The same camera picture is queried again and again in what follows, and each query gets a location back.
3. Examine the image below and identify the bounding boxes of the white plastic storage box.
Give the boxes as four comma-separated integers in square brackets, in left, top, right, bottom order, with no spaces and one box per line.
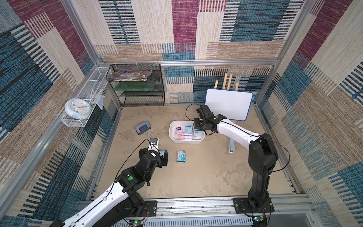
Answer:
[169,120,206,144]

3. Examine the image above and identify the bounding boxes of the blue striped tissue pack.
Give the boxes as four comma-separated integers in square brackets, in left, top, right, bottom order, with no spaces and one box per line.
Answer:
[185,125,193,134]

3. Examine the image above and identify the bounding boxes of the blue framed whiteboard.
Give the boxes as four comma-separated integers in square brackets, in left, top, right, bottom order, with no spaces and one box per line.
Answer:
[205,89,253,121]

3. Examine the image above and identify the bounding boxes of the pink white tissue pack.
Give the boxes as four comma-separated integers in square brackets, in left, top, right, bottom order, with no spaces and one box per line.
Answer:
[180,133,192,141]

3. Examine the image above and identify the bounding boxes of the blue grey hole punch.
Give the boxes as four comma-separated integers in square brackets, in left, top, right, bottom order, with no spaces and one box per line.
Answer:
[135,121,151,135]

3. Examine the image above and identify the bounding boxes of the white round clock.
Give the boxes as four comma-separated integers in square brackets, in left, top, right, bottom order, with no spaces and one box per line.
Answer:
[64,98,92,120]

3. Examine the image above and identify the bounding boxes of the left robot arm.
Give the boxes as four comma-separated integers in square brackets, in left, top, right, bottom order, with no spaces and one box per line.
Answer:
[51,146,169,227]

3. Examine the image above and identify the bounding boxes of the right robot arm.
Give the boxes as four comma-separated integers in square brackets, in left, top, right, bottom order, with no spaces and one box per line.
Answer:
[193,105,278,213]

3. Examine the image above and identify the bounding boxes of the black wire mesh shelf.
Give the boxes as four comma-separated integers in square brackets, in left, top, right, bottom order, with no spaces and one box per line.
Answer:
[106,63,165,107]

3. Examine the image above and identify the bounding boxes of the colourful magazine on shelf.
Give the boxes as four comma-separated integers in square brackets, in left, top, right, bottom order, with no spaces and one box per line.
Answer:
[106,71,153,82]

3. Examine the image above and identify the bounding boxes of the blue elephant tissue pack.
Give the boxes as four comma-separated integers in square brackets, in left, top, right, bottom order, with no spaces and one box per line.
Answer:
[159,150,167,157]

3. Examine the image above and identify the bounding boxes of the teal cartoon tissue pack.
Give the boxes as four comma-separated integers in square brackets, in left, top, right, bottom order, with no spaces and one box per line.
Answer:
[177,151,186,163]
[193,129,204,137]

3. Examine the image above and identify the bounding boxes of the white wire wall basket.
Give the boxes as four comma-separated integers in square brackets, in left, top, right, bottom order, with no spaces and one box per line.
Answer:
[61,67,109,127]

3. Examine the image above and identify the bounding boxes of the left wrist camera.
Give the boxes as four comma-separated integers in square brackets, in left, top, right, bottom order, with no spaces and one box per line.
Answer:
[148,138,159,152]

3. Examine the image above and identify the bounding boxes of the green board on shelf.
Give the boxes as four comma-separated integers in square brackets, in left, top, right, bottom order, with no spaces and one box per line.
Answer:
[114,82,155,92]

